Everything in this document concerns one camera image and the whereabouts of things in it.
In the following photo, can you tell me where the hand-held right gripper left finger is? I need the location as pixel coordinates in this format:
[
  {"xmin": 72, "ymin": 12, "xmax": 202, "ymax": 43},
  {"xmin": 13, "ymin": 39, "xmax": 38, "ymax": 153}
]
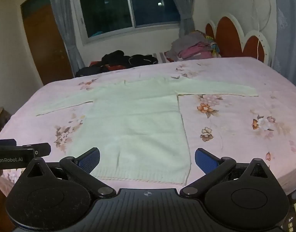
[{"xmin": 23, "ymin": 147, "xmax": 117, "ymax": 199}]

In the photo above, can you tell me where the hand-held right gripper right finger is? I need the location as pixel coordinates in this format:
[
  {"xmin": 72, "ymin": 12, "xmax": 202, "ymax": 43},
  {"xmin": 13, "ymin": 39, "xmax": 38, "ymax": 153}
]
[{"xmin": 179, "ymin": 147, "xmax": 272, "ymax": 199}]

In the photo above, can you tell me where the white knit sweater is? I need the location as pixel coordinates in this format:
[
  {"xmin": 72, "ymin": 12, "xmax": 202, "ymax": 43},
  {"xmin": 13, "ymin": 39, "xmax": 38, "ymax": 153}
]
[{"xmin": 35, "ymin": 77, "xmax": 259, "ymax": 184}]

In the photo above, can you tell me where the pile of black clothes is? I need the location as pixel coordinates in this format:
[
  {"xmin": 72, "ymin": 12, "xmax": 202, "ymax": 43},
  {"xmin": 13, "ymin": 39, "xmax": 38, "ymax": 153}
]
[{"xmin": 75, "ymin": 50, "xmax": 159, "ymax": 78}]

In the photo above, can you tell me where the pile of pink grey clothes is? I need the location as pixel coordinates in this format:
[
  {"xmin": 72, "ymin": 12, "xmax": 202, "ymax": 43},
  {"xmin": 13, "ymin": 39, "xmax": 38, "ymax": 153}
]
[{"xmin": 164, "ymin": 30, "xmax": 221, "ymax": 62}]

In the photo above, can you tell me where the brown wooden furniture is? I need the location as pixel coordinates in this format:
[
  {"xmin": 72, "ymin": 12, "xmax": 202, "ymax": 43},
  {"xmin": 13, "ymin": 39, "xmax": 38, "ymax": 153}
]
[{"xmin": 0, "ymin": 106, "xmax": 12, "ymax": 139}]

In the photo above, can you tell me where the bed with pink floral sheet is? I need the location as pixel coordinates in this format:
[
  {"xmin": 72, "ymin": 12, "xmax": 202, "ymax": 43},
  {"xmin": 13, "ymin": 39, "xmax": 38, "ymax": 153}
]
[{"xmin": 0, "ymin": 57, "xmax": 296, "ymax": 200}]

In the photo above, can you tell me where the brown wooden door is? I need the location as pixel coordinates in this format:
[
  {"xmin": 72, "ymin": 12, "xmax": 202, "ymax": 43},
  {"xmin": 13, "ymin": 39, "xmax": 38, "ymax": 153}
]
[{"xmin": 20, "ymin": 0, "xmax": 74, "ymax": 86}]

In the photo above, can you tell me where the grey white striped cloth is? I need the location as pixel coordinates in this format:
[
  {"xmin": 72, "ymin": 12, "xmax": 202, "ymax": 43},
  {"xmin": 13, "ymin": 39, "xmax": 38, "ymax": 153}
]
[{"xmin": 151, "ymin": 52, "xmax": 173, "ymax": 65}]

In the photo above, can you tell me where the grey-blue curtain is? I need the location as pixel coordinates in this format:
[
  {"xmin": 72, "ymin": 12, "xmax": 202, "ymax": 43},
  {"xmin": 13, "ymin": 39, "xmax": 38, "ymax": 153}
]
[
  {"xmin": 46, "ymin": 0, "xmax": 86, "ymax": 71},
  {"xmin": 166, "ymin": 0, "xmax": 196, "ymax": 38}
]

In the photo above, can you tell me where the red and white scalloped headboard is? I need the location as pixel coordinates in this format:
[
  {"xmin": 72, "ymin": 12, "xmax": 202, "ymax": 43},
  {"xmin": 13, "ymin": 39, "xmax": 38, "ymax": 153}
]
[{"xmin": 205, "ymin": 13, "xmax": 272, "ymax": 65}]

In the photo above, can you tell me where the blue-grey patterned cloth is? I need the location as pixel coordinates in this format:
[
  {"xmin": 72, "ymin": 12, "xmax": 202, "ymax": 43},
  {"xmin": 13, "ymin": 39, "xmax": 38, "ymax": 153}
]
[{"xmin": 273, "ymin": 0, "xmax": 296, "ymax": 90}]

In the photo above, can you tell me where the sliding glass window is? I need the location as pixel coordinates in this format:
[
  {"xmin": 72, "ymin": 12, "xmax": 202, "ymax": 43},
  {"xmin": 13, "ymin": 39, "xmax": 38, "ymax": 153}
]
[{"xmin": 73, "ymin": 0, "xmax": 181, "ymax": 45}]

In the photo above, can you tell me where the white cable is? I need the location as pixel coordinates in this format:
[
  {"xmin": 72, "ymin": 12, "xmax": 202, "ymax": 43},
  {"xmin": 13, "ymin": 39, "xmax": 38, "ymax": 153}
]
[{"xmin": 249, "ymin": 0, "xmax": 272, "ymax": 61}]

